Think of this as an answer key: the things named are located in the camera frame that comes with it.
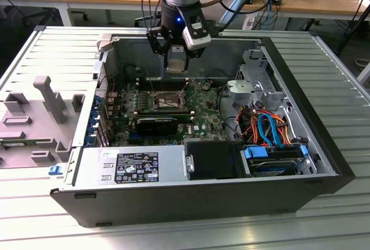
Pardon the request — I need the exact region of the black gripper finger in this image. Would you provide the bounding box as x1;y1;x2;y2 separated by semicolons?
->
146;25;173;69
183;44;208;71

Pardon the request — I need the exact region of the silver CPU chip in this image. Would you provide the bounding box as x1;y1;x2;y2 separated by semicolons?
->
166;58;186;74

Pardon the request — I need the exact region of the metal socket cover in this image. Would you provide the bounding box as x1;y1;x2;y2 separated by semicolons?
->
177;84;190;106

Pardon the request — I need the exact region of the CPU socket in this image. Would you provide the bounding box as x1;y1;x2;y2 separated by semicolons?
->
150;88;188;111

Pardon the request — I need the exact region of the blue expansion slot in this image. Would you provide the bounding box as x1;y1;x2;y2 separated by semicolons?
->
128;133;171;140

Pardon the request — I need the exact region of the silver metal disk cage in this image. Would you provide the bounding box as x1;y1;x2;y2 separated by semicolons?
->
227;48;290;109

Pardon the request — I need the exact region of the white power strip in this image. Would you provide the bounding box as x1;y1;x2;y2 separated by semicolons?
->
242;15;257;31

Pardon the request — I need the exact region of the green motherboard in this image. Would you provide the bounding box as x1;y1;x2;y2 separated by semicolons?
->
105;78;229;147

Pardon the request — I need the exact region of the black graphics card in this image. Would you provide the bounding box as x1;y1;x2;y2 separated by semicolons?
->
135;117;179;136

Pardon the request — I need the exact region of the blue disk carrier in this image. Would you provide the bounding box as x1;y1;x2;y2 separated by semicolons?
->
243;144;309;176

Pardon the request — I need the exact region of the silver power supply unit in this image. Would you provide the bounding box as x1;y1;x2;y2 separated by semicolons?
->
71;145;187;186

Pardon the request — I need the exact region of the hard disk drive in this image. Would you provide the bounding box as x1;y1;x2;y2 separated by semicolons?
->
247;157;300;178

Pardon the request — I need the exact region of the grey parts rack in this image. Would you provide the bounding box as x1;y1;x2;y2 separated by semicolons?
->
0;75;87;170

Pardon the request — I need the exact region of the black and grey PC case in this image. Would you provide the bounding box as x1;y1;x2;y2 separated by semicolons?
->
49;26;357;228

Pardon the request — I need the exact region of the black stand pole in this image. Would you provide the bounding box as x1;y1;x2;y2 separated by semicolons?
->
336;0;370;54

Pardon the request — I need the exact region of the small blue plastic clip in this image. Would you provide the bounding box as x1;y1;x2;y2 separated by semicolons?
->
47;165;64;177

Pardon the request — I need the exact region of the white furniture piece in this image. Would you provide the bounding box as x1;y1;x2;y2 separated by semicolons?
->
356;58;370;89

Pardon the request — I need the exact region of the green RAM stick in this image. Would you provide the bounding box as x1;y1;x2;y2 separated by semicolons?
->
0;141;28;148

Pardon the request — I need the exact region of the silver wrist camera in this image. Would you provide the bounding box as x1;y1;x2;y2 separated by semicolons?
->
175;6;212;51

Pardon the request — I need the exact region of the thin black wire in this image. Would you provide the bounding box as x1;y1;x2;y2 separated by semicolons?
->
205;68;234;83

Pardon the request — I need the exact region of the thick black camera cable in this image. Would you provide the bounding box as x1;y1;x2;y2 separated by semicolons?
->
212;0;272;38

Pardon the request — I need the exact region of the orange power wire bundle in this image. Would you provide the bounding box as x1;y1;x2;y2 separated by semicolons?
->
236;108;293;147

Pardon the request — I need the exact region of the blue data wire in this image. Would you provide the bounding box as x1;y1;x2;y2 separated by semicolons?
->
257;113;286;150

